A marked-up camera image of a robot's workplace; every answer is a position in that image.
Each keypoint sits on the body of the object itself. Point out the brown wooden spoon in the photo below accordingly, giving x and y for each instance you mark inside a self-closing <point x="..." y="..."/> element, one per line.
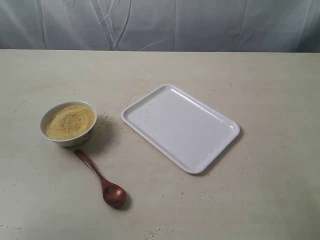
<point x="113" y="194"/>

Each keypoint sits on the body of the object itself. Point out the white rectangular plastic tray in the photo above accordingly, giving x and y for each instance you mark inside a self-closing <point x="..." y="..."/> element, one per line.
<point x="188" y="132"/>

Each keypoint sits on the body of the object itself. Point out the white ceramic bowl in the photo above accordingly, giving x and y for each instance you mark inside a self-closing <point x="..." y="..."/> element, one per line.
<point x="68" y="142"/>

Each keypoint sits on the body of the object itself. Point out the grey wrinkled backdrop curtain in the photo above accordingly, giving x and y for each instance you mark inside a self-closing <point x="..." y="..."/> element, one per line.
<point x="161" y="25"/>

